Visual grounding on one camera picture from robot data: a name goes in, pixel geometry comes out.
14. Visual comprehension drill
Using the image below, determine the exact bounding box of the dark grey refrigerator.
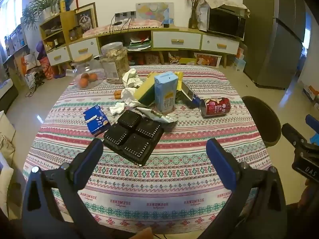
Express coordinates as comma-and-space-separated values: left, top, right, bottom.
242, 0, 307, 90

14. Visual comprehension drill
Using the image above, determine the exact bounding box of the clear plastic snack jar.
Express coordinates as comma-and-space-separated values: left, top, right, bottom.
100, 42, 131, 84

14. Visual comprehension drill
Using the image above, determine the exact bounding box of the silver snack wrapper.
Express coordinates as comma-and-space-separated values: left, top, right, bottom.
136, 107, 178, 124

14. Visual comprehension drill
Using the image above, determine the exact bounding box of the black four-compartment plastic tray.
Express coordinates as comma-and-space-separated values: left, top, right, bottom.
103, 110, 164, 167

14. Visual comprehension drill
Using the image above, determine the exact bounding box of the wooden shelf cabinet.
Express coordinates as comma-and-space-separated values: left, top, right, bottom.
39, 9, 98, 68

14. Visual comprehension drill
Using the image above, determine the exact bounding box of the glass jar with wooden lid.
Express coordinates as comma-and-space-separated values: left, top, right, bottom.
72, 54, 105, 89

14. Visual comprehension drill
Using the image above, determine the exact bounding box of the red drink can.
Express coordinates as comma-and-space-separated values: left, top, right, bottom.
199, 97, 232, 118

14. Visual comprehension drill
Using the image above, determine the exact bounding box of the large crumpled white tissue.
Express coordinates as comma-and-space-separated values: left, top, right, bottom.
122, 68, 144, 88

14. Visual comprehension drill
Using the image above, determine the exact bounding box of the blue snack box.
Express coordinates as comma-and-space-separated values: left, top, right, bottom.
83, 105, 111, 137

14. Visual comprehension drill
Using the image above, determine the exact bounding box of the framed raccoon picture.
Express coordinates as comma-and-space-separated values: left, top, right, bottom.
74, 2, 98, 33

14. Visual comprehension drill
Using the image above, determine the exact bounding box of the map poster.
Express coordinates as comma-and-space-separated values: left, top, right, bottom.
136, 2, 174, 22

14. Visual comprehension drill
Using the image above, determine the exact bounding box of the small white tissue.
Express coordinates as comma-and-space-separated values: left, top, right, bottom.
109, 102, 126, 116

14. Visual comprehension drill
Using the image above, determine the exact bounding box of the green potted plant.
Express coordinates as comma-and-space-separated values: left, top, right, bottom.
22, 0, 68, 29

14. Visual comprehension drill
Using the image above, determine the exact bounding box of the pile of bags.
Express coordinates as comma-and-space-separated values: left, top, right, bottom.
14, 51, 54, 90

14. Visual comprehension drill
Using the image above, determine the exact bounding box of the black round chair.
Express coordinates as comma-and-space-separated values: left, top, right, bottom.
241, 96, 282, 149

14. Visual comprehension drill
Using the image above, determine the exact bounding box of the wall power strip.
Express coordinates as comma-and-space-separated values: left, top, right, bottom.
114, 11, 136, 21

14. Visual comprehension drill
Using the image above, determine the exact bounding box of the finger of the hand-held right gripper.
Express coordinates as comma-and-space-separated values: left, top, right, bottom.
305, 115, 319, 131
282, 123, 305, 148

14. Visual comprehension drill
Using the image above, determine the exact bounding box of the white paper bag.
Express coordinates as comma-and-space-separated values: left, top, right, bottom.
198, 6, 210, 32

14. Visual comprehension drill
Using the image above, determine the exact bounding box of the black microwave oven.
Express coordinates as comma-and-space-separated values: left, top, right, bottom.
207, 7, 247, 41

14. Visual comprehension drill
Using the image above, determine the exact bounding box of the vase of dried branches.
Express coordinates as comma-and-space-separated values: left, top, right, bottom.
188, 0, 213, 29

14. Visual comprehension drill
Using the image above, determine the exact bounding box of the pink cloth runner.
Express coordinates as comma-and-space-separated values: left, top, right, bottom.
83, 19, 175, 38

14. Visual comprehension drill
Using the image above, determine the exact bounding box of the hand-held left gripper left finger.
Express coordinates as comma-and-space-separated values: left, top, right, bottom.
22, 137, 104, 239

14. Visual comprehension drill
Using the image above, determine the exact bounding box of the silver blue carton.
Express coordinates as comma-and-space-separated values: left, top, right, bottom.
177, 82, 201, 108

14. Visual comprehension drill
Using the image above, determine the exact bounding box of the cardboard box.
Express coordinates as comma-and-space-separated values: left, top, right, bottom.
302, 85, 319, 103

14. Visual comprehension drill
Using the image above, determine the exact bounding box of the white cushion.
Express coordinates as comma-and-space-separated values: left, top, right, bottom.
0, 111, 16, 213

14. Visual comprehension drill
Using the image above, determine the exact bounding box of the beige cloth cover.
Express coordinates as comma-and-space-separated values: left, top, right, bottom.
202, 0, 250, 14

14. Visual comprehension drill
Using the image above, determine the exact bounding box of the long sideboard with white drawers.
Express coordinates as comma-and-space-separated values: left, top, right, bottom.
67, 25, 241, 68

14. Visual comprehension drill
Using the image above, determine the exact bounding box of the framed orange picture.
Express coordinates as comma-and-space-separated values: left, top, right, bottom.
194, 52, 221, 68

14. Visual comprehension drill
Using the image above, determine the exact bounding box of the patterned tablecloth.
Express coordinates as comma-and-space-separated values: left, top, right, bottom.
22, 65, 272, 233

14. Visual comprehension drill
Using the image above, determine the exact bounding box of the light blue milk carton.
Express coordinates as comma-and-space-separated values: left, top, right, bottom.
154, 72, 179, 113

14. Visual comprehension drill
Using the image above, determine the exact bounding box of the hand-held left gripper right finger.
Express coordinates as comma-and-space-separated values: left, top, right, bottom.
206, 138, 287, 239

